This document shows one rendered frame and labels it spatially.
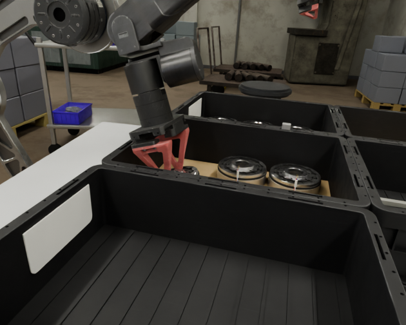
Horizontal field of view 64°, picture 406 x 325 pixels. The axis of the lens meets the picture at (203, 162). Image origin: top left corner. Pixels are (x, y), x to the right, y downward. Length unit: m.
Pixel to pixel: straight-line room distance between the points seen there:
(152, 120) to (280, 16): 7.67
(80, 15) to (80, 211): 0.55
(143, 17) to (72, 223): 0.32
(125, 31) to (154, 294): 0.38
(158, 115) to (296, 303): 0.34
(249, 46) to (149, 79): 7.66
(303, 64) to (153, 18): 6.50
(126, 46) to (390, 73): 5.05
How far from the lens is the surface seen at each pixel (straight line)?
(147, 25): 0.55
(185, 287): 0.45
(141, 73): 0.55
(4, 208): 0.93
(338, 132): 0.77
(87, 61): 7.08
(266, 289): 0.46
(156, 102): 0.55
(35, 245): 0.44
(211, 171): 0.73
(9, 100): 3.46
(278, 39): 8.17
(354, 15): 7.13
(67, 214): 0.47
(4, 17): 1.18
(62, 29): 0.94
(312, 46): 6.98
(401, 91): 5.56
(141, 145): 0.54
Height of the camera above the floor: 1.14
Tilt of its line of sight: 24 degrees down
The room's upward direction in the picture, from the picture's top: 3 degrees clockwise
